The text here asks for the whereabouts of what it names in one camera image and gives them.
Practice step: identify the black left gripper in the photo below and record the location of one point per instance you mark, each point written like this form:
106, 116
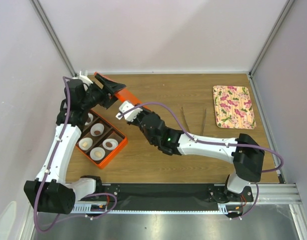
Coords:
107, 93

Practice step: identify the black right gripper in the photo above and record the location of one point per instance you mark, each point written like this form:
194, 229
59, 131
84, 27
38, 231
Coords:
144, 111

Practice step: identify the orange tray lid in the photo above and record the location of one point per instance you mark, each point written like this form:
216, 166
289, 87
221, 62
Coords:
122, 95

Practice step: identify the metal tongs with red grip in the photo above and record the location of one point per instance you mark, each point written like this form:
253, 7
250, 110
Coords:
194, 122

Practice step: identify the dark brown oval chocolate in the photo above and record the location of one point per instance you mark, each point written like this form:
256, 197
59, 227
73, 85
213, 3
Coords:
97, 132

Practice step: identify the dark round chocolate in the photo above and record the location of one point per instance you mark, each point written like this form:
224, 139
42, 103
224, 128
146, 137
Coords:
109, 144

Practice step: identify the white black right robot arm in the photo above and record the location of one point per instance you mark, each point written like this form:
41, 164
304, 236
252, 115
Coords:
242, 152

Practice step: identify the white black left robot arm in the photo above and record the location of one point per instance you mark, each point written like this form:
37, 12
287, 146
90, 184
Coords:
48, 192

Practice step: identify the orange chocolate box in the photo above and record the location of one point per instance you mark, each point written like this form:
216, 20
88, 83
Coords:
100, 141

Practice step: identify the floral patterned tray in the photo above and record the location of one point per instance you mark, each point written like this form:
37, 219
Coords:
233, 107

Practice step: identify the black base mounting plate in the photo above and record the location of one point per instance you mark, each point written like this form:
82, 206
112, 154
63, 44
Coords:
191, 196

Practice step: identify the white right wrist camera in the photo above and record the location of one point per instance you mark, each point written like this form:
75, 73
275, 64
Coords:
128, 111

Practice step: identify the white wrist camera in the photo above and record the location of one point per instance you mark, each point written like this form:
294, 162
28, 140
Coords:
83, 76
128, 111

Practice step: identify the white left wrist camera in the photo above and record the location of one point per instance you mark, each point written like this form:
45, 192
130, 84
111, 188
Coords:
83, 76

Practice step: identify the aluminium frame post left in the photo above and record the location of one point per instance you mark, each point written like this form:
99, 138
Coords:
43, 17

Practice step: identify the aluminium frame post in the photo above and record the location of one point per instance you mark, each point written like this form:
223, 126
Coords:
272, 34
43, 17

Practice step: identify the aluminium frame post right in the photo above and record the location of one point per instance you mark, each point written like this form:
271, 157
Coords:
272, 34

